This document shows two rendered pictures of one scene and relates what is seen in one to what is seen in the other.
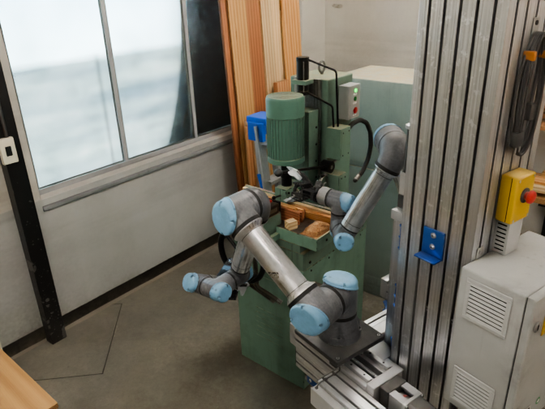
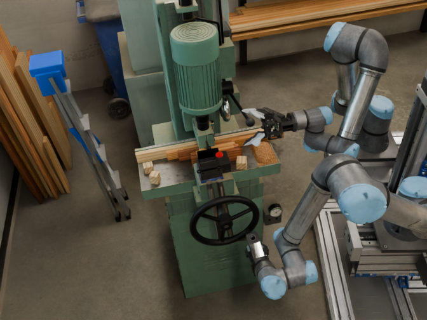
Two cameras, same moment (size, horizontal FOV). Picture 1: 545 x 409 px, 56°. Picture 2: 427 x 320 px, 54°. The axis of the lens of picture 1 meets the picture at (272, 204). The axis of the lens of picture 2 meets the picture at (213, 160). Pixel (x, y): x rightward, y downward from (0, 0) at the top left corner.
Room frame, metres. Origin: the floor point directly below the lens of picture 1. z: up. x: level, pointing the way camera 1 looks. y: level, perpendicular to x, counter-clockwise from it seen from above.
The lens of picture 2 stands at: (1.34, 0.98, 2.12)
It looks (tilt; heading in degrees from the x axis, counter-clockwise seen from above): 42 degrees down; 311
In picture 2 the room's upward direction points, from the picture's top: 5 degrees counter-clockwise
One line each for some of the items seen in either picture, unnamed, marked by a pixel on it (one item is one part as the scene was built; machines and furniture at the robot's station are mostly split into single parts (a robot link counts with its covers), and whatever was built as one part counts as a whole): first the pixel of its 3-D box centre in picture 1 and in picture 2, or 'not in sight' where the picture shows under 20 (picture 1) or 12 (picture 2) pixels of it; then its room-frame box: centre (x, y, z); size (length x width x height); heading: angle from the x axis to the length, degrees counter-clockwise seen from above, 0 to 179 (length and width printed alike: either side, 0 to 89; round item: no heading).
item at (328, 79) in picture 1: (320, 145); (188, 68); (2.50, -0.26, 1.16); 0.22 x 0.22 x 0.72; 50
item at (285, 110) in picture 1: (285, 128); (197, 70); (2.28, -0.07, 1.32); 0.18 x 0.18 x 0.31
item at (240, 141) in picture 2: (302, 211); (225, 144); (2.22, -0.14, 0.92); 0.54 x 0.02 x 0.04; 50
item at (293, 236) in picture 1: (272, 223); (210, 173); (2.20, 0.00, 0.87); 0.61 x 0.30 x 0.06; 50
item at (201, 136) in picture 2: (289, 192); (203, 133); (2.29, -0.09, 0.99); 0.14 x 0.07 x 0.09; 140
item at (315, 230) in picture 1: (317, 226); (264, 150); (2.06, -0.20, 0.92); 0.14 x 0.09 x 0.04; 140
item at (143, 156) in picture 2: (288, 204); (203, 145); (2.30, -0.08, 0.93); 0.60 x 0.02 x 0.05; 50
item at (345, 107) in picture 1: (349, 101); (213, 10); (2.43, -0.39, 1.40); 0.10 x 0.06 x 0.16; 140
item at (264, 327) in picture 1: (302, 292); (208, 211); (2.37, -0.15, 0.36); 0.58 x 0.45 x 0.71; 140
